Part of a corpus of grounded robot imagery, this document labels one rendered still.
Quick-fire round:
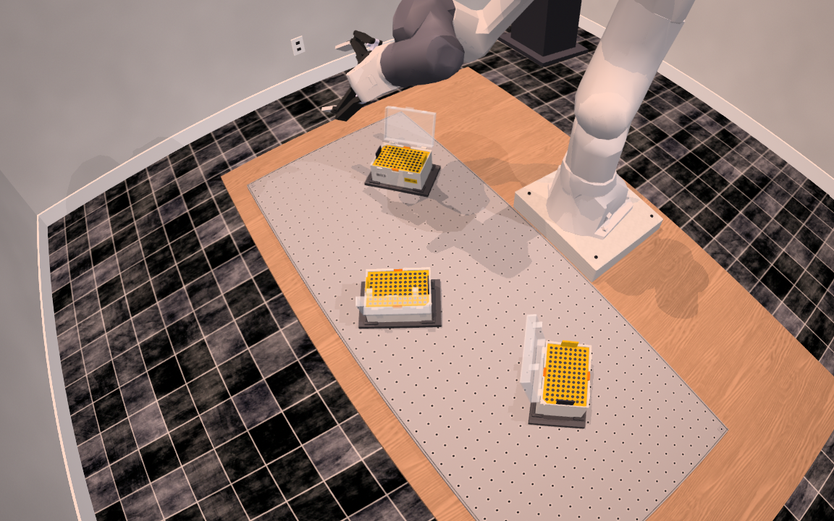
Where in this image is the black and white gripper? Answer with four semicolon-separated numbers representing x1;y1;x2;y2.
321;30;383;122

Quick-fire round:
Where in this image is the yellow pipette tip rack plate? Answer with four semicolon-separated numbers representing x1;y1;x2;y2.
373;145;430;174

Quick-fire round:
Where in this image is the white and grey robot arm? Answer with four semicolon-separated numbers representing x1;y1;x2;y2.
346;0;695;240

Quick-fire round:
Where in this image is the yellow tip rack insert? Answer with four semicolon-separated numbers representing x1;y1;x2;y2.
366;270;429;296
542;340;589;407

